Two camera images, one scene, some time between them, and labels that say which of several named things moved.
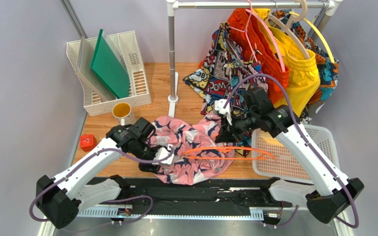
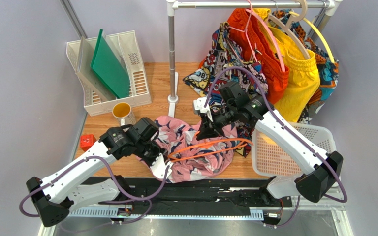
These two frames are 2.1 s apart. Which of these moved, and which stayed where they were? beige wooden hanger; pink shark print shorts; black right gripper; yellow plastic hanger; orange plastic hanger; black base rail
Moved: black right gripper; orange plastic hanger
Stayed: pink shark print shorts; beige wooden hanger; black base rail; yellow plastic hanger
